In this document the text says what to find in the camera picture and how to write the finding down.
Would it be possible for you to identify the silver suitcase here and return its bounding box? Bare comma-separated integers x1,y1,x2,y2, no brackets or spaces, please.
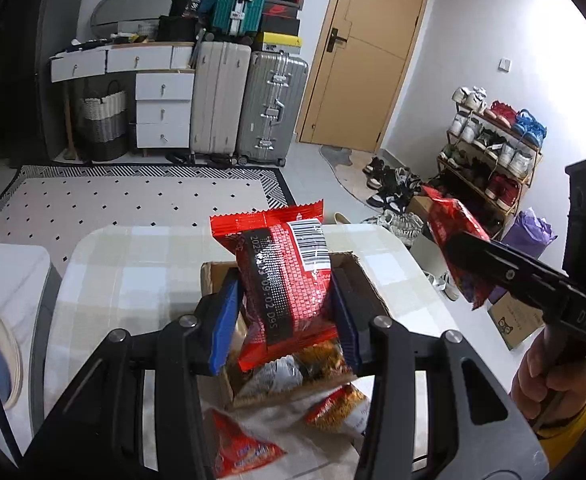
235,50,310,167

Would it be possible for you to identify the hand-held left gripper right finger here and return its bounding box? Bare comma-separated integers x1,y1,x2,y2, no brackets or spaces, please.
329,268,550,480

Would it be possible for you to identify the wooden shoe rack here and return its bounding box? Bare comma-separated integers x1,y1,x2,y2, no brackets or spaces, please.
436,102,544,241

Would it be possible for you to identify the black door handle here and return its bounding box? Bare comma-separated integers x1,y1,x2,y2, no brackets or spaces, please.
326,28,348,54

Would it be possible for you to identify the brown cardboard box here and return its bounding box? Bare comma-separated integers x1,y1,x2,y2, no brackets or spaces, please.
200,252,392,412

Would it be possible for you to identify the purple bag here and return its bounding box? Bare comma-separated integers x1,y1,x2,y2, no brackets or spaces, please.
500,208,559,261

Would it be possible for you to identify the white desk with drawers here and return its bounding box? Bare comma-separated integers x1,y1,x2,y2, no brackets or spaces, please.
50,42,196,151

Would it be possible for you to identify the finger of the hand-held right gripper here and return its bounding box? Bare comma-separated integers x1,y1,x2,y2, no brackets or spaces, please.
445,231,572,327

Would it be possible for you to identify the black red shoe box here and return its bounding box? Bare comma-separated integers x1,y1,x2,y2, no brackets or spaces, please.
262,0,304,17

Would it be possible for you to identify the wooden door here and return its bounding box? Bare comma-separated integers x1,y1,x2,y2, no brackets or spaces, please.
296,0,435,154

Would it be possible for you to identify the silver purple snack packet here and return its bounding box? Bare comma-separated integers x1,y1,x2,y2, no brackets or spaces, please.
235,355,304,404

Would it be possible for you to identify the white side table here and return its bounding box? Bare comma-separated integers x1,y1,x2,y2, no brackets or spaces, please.
0,240,62,461

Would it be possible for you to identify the white sneakers pair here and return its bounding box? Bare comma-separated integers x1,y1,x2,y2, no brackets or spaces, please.
422,269,462,302

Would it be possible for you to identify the woven laundry basket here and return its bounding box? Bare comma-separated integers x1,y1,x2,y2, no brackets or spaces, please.
75,80,130,162

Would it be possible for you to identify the red barcode snack packet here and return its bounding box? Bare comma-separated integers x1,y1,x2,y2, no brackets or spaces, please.
209,199,342,374

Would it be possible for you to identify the patterned floor rug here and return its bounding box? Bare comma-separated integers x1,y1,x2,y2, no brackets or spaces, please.
0,165,298,272

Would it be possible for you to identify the beige door mat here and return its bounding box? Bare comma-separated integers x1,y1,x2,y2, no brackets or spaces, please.
320,144,374,206

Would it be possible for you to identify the dark red snack packet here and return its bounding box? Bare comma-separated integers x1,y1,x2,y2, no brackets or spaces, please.
421,185,496,311

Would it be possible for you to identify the red blue chip packet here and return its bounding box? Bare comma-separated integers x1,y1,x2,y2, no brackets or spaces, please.
207,407,288,480

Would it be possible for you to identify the black bag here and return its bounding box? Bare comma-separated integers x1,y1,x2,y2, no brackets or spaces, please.
157,0,209,44

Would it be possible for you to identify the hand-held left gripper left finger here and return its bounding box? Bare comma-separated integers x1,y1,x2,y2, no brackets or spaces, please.
20,266,242,480

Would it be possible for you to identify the small printed cardboard box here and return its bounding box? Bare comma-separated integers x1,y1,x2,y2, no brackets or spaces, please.
487,289,546,351

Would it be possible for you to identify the red gold snack packet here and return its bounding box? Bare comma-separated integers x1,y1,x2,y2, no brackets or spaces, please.
304,385,372,435

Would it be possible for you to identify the pile of dark shoes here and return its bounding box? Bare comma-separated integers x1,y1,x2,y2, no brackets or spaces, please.
362,157,426,247

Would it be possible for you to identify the person's right hand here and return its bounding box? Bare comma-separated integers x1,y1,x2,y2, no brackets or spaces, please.
510,329,586,433

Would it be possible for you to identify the black wardrobe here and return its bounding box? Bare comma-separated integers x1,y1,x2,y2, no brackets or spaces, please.
0,0,89,162

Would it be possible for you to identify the grey rounded panel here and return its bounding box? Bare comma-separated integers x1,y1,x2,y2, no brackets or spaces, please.
90,0,174,41

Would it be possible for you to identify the white suitcase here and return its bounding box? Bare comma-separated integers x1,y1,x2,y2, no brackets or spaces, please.
190,40,252,159

